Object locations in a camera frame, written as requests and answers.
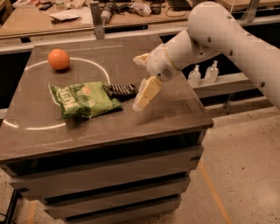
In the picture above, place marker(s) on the grey metal rail post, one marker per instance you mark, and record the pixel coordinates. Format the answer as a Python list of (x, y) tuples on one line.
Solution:
[(97, 20)]

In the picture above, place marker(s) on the orange fruit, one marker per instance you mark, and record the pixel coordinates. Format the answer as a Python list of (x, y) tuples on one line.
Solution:
[(58, 59)]

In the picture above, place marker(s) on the clear sanitizer bottle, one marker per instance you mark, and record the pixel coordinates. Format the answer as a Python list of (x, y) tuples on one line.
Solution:
[(194, 76), (212, 72)]

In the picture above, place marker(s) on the black rxbar chocolate bar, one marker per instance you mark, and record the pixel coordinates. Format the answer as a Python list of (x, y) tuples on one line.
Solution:
[(121, 91)]

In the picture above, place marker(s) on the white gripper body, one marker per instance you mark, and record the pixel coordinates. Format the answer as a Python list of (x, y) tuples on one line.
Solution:
[(159, 63)]

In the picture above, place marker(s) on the black keyboard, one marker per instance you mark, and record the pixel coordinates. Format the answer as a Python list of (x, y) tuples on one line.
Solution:
[(179, 5)]

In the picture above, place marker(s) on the grey drawer cabinet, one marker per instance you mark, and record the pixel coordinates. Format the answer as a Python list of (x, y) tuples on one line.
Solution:
[(102, 183)]

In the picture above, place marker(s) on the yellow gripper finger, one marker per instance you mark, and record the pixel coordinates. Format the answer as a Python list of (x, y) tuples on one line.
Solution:
[(141, 60), (147, 91)]

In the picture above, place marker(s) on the green jalapeno chip bag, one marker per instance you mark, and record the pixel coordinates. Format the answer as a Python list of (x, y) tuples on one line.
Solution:
[(86, 100)]

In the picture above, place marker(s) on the black round cup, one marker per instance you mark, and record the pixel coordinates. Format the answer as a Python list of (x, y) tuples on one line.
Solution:
[(155, 8)]

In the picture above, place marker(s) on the left clear sanitizer bottle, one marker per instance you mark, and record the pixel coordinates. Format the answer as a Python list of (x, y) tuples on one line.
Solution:
[(194, 76)]

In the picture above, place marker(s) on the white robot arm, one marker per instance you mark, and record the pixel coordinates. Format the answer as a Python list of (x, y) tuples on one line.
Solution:
[(211, 30)]

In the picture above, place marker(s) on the right clear sanitizer bottle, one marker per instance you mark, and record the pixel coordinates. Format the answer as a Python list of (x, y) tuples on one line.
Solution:
[(212, 72)]

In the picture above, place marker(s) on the white paper sheets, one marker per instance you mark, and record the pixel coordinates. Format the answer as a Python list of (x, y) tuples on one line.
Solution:
[(83, 15)]

